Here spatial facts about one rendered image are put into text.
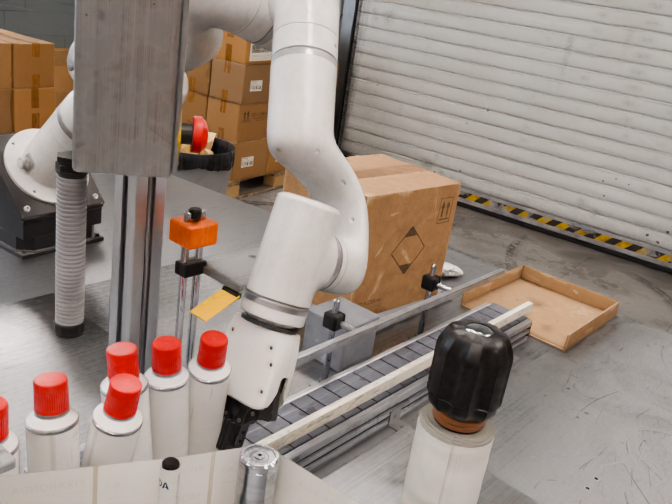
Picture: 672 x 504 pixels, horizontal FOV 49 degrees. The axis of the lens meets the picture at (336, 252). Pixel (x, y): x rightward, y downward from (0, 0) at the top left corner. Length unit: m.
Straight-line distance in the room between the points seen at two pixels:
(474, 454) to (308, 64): 0.52
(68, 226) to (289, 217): 0.25
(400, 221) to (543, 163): 3.88
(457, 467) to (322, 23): 0.58
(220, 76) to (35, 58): 1.09
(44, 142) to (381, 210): 0.72
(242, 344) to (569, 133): 4.47
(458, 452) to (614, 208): 4.49
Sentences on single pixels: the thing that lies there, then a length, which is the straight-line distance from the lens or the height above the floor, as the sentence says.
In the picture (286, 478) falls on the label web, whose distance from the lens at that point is 0.74.
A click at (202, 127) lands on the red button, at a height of 1.34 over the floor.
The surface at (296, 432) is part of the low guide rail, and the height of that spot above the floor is 0.91.
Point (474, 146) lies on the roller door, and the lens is 5.51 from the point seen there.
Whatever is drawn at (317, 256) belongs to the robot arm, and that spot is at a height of 1.18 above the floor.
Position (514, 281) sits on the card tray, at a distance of 1.93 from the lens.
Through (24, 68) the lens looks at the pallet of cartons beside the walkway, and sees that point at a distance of 4.54.
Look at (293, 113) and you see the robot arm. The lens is 0.94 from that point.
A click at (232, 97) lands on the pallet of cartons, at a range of 4.75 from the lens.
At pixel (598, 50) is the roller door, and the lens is 5.18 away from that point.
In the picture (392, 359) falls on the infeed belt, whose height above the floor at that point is 0.88.
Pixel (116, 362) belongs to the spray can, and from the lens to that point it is 0.82.
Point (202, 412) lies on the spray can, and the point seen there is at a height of 0.99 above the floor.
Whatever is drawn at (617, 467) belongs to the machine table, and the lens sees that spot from 1.31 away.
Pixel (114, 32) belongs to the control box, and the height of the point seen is 1.42.
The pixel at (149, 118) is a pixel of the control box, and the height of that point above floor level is 1.34.
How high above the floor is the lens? 1.50
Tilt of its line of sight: 21 degrees down
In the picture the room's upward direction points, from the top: 9 degrees clockwise
